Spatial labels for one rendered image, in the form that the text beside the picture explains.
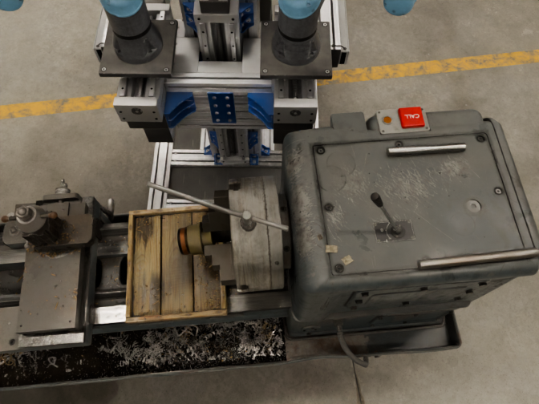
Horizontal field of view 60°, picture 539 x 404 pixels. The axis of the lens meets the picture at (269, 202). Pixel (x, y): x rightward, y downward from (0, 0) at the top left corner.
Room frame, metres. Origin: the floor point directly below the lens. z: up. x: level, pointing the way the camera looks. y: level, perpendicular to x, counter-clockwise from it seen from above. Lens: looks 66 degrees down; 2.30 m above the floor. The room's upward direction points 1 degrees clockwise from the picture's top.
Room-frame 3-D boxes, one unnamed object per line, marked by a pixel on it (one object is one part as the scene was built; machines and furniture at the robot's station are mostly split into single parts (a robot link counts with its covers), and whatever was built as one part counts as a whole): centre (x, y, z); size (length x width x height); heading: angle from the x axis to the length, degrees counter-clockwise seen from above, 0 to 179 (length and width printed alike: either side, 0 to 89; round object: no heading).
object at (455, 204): (0.51, -0.35, 1.06); 0.59 x 0.48 x 0.39; 96
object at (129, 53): (1.05, 0.42, 1.21); 0.15 x 0.15 x 0.10
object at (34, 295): (0.41, 0.64, 0.95); 0.43 x 0.17 x 0.05; 6
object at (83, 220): (0.47, 0.62, 0.99); 0.20 x 0.10 x 0.05; 96
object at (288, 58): (1.05, -0.08, 1.21); 0.15 x 0.15 x 0.10
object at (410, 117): (0.72, -0.38, 1.26); 0.06 x 0.06 x 0.02; 6
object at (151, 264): (0.43, 0.29, 0.89); 0.36 x 0.30 x 0.04; 6
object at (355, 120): (0.70, -0.21, 1.24); 0.09 x 0.08 x 0.03; 96
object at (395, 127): (0.71, -0.35, 1.23); 0.13 x 0.08 x 0.05; 96
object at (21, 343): (0.39, 0.69, 0.90); 0.47 x 0.30 x 0.06; 6
